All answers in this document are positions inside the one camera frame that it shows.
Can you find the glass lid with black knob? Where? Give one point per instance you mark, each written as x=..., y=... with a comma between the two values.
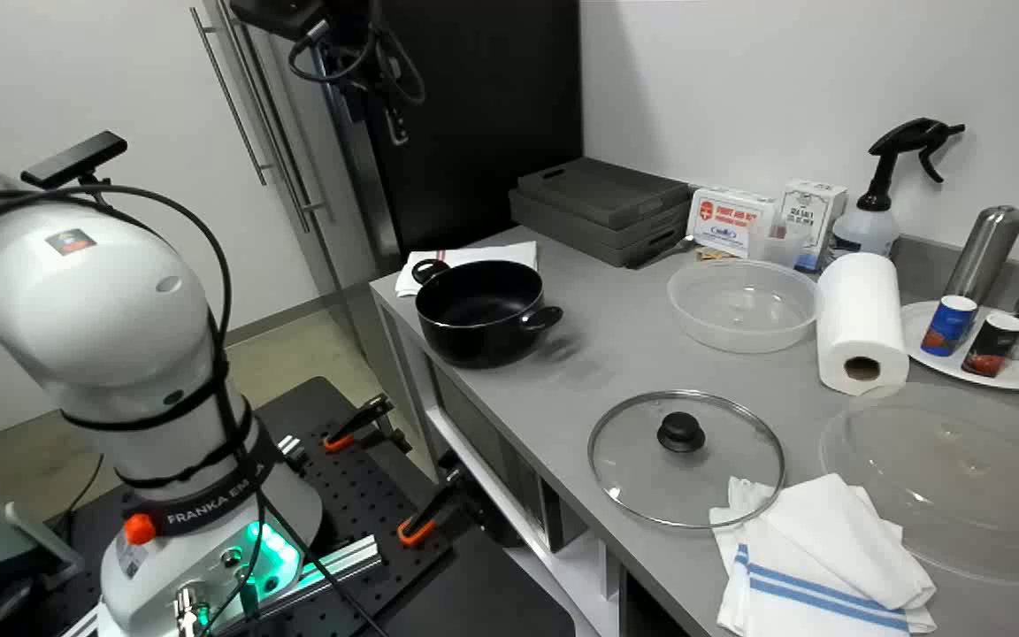
x=685, y=456

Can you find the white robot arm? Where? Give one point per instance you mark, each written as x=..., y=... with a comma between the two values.
x=121, y=336

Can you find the black cooking pot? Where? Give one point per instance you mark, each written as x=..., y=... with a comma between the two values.
x=482, y=311

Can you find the dark grey stacked trays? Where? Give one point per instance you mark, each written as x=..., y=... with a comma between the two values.
x=602, y=210

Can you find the upper orange black clamp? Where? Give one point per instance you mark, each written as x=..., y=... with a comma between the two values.
x=369, y=413

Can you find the orange black clamp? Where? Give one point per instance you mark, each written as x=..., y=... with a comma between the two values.
x=411, y=533
x=369, y=413

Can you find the lower orange black clamp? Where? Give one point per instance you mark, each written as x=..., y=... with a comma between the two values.
x=411, y=533

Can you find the clear plastic bowl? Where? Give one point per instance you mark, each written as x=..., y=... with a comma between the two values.
x=742, y=304

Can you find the white red labelled box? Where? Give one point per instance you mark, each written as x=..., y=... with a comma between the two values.
x=727, y=221

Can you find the black perforated robot table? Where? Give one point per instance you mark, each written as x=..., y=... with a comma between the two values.
x=355, y=575

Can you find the small white carton box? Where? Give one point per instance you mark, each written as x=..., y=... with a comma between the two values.
x=799, y=223

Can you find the white paper towel roll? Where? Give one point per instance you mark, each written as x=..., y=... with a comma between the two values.
x=862, y=326

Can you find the black trigger spray bottle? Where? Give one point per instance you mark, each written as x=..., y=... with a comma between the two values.
x=871, y=223

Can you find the white towel with blue stripes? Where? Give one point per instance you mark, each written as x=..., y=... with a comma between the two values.
x=816, y=561

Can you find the blue spice can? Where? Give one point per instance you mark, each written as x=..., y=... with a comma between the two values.
x=949, y=322

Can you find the dark red spice jar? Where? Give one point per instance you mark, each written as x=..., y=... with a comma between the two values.
x=993, y=344

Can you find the left steel shaker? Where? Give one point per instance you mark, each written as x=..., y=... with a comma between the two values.
x=983, y=252

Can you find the large clear glass plate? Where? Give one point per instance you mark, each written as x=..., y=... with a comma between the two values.
x=941, y=466

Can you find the white round plate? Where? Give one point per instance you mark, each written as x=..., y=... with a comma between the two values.
x=915, y=322

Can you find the steel refrigerator door handles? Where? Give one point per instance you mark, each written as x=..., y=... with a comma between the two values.
x=253, y=99

